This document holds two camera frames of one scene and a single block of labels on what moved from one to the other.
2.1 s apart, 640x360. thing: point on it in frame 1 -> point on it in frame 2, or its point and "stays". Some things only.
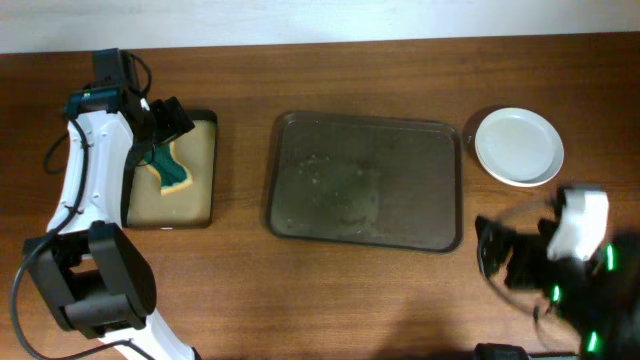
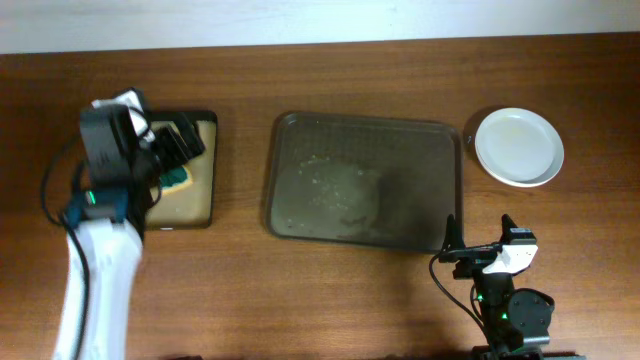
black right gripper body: x=529 y=261 -> x=474 y=262
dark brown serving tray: x=365 y=180 stays
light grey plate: x=519 y=146 stays
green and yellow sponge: x=173 y=176 stays
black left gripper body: x=164 y=124 -> x=168 y=150
